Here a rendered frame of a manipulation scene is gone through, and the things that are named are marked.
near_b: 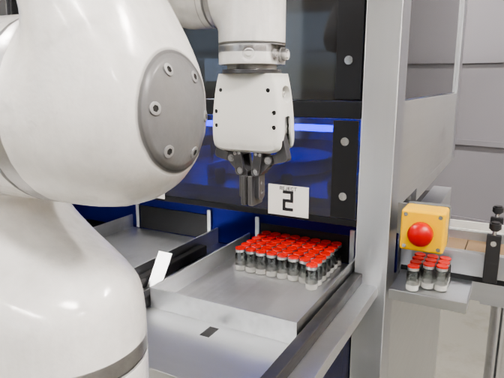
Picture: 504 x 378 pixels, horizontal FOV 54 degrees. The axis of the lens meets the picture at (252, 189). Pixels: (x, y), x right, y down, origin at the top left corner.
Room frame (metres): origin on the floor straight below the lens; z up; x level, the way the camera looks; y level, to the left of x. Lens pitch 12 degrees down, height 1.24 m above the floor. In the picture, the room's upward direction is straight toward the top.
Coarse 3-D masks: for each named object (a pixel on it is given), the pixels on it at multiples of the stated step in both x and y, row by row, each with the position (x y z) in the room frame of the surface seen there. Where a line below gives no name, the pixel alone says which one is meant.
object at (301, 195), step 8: (272, 184) 0.93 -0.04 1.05; (280, 184) 0.92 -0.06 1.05; (272, 192) 0.93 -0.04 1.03; (280, 192) 0.92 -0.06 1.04; (296, 192) 0.91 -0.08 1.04; (304, 192) 0.90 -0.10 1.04; (272, 200) 0.93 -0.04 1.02; (280, 200) 0.92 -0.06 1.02; (296, 200) 0.91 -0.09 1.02; (304, 200) 0.90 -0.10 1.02; (272, 208) 0.93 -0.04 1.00; (280, 208) 0.92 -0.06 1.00; (296, 208) 0.91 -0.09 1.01; (304, 208) 0.90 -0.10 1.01; (296, 216) 0.91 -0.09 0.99; (304, 216) 0.90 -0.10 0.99
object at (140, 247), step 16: (112, 224) 1.14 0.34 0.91; (128, 224) 1.19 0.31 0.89; (112, 240) 1.09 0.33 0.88; (128, 240) 1.09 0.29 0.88; (144, 240) 1.09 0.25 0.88; (160, 240) 1.09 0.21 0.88; (176, 240) 1.09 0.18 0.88; (192, 240) 1.00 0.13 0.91; (208, 240) 1.05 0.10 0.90; (128, 256) 0.98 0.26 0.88; (144, 256) 0.98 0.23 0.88
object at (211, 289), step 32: (224, 256) 0.95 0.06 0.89; (160, 288) 0.77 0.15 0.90; (192, 288) 0.82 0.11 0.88; (224, 288) 0.82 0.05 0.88; (256, 288) 0.82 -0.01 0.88; (288, 288) 0.82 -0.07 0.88; (320, 288) 0.82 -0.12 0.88; (224, 320) 0.68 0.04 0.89; (256, 320) 0.66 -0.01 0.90; (288, 320) 0.63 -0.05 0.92
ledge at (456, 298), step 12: (396, 288) 0.83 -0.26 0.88; (420, 288) 0.83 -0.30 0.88; (456, 288) 0.83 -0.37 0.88; (468, 288) 0.83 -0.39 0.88; (408, 300) 0.81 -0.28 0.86; (420, 300) 0.80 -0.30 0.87; (432, 300) 0.79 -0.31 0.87; (444, 300) 0.78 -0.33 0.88; (456, 300) 0.78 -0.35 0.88; (468, 300) 0.79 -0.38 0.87
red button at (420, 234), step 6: (420, 222) 0.78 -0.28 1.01; (414, 228) 0.77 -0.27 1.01; (420, 228) 0.77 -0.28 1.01; (426, 228) 0.77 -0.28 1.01; (408, 234) 0.78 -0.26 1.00; (414, 234) 0.77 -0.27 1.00; (420, 234) 0.77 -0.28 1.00; (426, 234) 0.76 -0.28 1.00; (432, 234) 0.77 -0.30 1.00; (414, 240) 0.77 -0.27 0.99; (420, 240) 0.77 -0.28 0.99; (426, 240) 0.76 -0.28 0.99; (420, 246) 0.77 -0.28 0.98
